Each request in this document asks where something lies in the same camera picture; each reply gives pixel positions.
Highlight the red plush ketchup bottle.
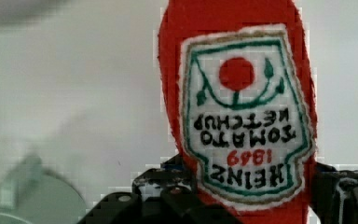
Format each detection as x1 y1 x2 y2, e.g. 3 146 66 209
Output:
158 0 316 224

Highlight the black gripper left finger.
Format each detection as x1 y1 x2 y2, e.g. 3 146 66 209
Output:
77 155 241 224

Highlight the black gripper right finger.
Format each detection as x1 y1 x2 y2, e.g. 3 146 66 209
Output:
310 162 358 224

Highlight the green pot with handle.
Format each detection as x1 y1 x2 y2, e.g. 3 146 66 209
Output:
0 154 86 224

